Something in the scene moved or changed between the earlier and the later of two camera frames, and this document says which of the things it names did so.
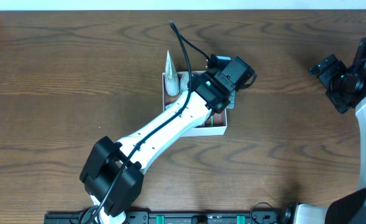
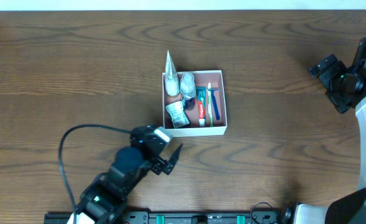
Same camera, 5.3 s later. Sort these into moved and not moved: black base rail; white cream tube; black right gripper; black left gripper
Moved: black left gripper
Not moved: black right gripper; black base rail; white cream tube
